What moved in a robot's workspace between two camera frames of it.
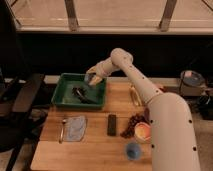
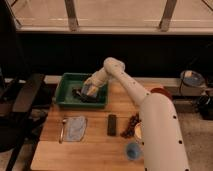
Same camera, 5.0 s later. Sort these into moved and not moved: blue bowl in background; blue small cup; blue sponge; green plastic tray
Moved: blue sponge
Not moved: blue small cup; green plastic tray; blue bowl in background
